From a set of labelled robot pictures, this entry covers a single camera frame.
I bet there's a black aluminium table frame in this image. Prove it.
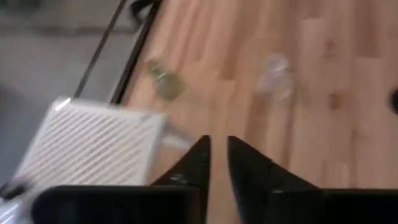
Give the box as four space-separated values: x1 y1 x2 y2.
109 0 164 106

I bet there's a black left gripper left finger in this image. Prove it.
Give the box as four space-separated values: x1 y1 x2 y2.
30 134 211 224

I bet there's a white perforated shelf riser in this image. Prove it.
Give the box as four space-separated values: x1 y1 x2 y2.
7 96 193 187

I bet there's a clear glass candle holder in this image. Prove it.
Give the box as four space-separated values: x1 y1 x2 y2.
254 52 295 103

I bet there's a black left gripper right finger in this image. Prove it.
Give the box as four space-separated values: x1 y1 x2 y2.
227 135 398 224

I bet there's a green glass candle holder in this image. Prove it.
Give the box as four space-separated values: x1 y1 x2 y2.
144 58 186 102

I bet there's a black cable loop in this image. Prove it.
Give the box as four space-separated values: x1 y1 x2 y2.
129 0 156 21

